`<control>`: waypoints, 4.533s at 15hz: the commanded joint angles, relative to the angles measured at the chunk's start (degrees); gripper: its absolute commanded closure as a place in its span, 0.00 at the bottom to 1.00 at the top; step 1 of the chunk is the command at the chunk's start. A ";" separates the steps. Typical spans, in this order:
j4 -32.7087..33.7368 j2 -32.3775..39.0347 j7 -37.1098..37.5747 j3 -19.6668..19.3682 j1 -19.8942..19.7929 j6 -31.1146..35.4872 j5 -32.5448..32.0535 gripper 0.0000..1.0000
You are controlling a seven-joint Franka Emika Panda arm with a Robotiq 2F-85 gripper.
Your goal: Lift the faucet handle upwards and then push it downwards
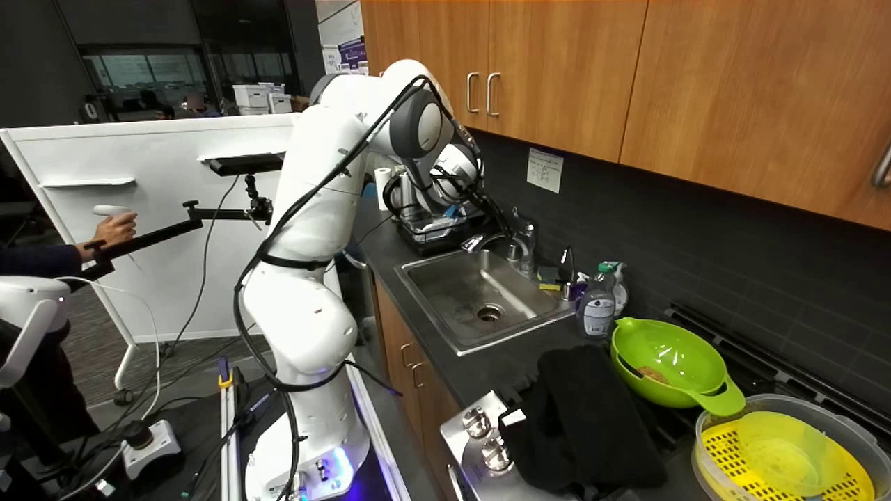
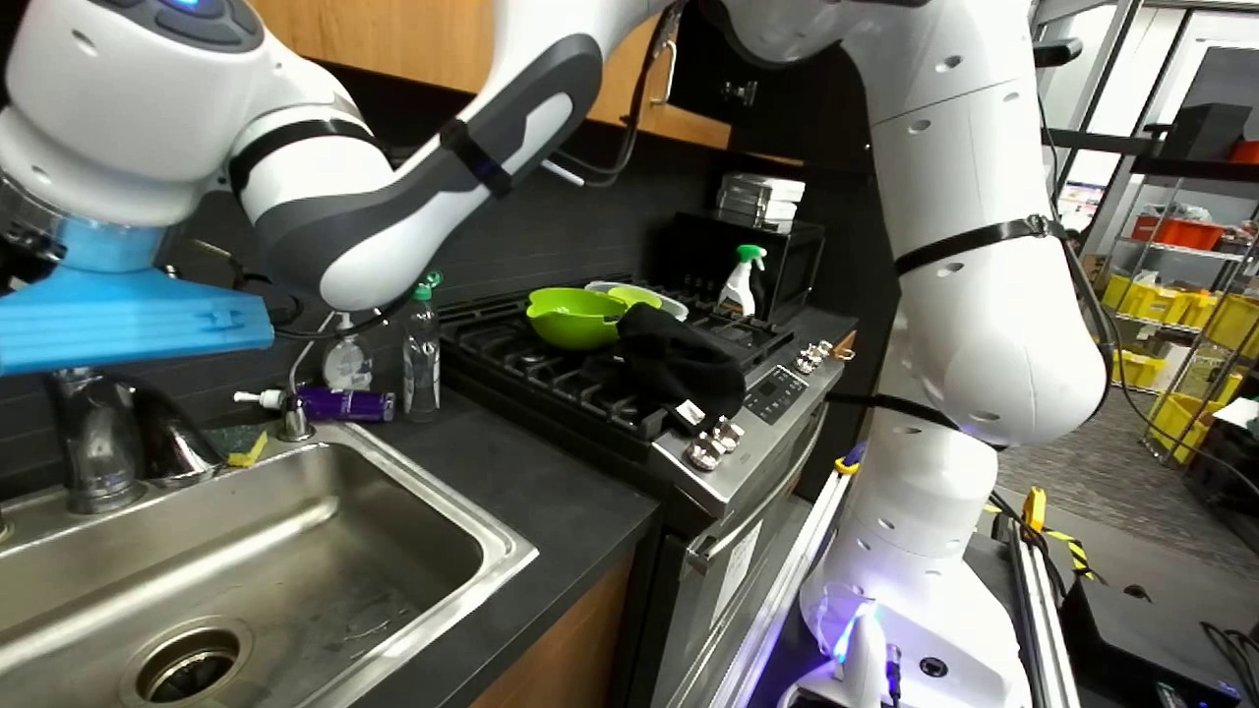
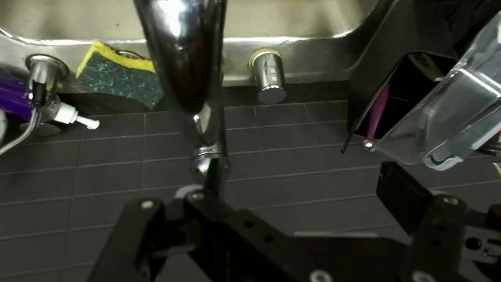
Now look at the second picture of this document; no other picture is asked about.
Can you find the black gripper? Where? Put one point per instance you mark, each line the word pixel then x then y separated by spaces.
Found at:
pixel 26 258

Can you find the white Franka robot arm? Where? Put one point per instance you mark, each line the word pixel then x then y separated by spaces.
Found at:
pixel 983 330

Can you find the chrome faucet body with spout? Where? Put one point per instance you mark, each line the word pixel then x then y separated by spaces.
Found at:
pixel 101 456

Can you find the thin chrome faucet white lever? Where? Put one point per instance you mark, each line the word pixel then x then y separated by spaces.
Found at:
pixel 297 418

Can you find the yellow green scrub sponge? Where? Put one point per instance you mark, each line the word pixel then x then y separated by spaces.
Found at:
pixel 245 456

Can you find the clear soap pump bottle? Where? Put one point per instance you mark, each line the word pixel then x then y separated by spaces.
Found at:
pixel 347 364

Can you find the clear bottle green cap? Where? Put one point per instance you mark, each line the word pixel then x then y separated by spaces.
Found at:
pixel 422 359

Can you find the stainless steel sink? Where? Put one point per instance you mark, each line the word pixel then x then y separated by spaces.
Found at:
pixel 301 563

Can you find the wooden upper cabinets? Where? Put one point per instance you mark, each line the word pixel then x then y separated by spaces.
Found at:
pixel 396 40

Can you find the wooden cabinets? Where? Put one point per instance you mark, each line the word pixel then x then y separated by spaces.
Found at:
pixel 564 655
pixel 396 40

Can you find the green colander bowl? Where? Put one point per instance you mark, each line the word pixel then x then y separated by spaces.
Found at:
pixel 571 321

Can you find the black cloth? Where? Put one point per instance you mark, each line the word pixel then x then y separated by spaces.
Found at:
pixel 682 359

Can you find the wooden lower cabinets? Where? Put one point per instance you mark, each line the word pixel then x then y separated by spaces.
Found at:
pixel 564 655

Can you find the white spray bottle green trigger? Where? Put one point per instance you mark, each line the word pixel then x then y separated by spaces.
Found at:
pixel 739 293

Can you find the stacked white containers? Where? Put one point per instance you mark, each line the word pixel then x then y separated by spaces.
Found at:
pixel 762 204

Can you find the black gas stove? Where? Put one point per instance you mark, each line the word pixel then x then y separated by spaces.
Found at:
pixel 733 457

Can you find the black countertop appliance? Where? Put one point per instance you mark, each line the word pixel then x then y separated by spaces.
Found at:
pixel 788 271

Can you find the yellow storage bin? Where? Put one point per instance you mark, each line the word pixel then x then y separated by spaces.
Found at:
pixel 1185 418
pixel 1142 301
pixel 1221 321

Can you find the metal shelf rack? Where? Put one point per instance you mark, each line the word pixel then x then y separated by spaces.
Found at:
pixel 1142 140

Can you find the red storage bin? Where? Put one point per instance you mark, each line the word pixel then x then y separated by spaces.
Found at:
pixel 1176 235

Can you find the aluminum rail yellow clamp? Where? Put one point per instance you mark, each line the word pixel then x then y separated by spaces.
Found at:
pixel 788 578
pixel 1042 593

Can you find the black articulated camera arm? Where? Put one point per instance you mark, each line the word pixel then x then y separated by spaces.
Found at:
pixel 1059 53

